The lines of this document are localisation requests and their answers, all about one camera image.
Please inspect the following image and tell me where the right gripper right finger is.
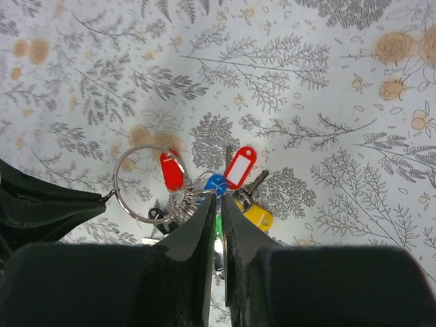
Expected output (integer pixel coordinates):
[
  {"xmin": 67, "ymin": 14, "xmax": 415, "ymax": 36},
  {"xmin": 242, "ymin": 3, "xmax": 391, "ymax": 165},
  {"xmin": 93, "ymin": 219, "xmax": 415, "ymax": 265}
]
[{"xmin": 221, "ymin": 196, "xmax": 435, "ymax": 326}]

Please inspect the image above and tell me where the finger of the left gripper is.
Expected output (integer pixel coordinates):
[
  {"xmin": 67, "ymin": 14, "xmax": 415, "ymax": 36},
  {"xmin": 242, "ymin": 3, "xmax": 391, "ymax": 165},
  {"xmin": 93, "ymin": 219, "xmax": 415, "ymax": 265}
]
[{"xmin": 1, "ymin": 161, "xmax": 108, "ymax": 259}]

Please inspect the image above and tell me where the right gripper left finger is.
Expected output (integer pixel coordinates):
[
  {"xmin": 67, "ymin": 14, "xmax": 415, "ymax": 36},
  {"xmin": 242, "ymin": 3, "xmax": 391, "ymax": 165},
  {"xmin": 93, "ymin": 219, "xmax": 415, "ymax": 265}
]
[{"xmin": 1, "ymin": 194, "xmax": 217, "ymax": 326}]

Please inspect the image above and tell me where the black key tag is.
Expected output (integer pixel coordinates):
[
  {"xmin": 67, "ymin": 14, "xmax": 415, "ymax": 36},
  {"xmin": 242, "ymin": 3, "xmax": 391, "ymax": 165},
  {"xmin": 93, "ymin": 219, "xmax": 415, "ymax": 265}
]
[{"xmin": 148, "ymin": 200, "xmax": 178, "ymax": 235}]

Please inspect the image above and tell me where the green key tag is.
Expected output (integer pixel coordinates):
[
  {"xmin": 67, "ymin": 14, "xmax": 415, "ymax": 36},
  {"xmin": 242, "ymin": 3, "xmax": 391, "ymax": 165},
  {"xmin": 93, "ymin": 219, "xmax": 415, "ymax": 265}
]
[{"xmin": 215, "ymin": 214, "xmax": 223, "ymax": 242}]

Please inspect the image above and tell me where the silver key by yellow tag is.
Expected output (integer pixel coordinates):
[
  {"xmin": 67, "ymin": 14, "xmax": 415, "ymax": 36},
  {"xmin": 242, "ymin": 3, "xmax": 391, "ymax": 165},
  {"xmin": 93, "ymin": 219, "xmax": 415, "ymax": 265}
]
[{"xmin": 231, "ymin": 170, "xmax": 269, "ymax": 213}]

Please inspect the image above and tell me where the solid red key tag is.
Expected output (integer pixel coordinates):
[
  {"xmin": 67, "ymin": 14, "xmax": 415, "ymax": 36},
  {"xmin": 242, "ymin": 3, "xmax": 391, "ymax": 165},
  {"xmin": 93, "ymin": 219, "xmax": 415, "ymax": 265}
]
[{"xmin": 159, "ymin": 149, "xmax": 184, "ymax": 191}]

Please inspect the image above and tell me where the blue key tag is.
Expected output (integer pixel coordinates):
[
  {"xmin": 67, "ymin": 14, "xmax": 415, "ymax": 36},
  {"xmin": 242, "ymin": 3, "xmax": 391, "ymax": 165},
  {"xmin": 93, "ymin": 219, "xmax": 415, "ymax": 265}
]
[{"xmin": 204, "ymin": 174, "xmax": 228, "ymax": 200}]

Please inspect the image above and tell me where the red window key tag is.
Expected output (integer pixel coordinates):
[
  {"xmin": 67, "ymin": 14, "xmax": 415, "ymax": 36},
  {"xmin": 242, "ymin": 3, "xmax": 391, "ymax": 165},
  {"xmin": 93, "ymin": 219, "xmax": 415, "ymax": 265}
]
[{"xmin": 224, "ymin": 146, "xmax": 258, "ymax": 190}]

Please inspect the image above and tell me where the yellow key tag on ring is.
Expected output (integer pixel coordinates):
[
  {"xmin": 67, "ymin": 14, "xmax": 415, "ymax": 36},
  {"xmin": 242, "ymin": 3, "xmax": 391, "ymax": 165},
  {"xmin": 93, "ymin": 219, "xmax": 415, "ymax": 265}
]
[{"xmin": 235, "ymin": 200, "xmax": 274, "ymax": 232}]

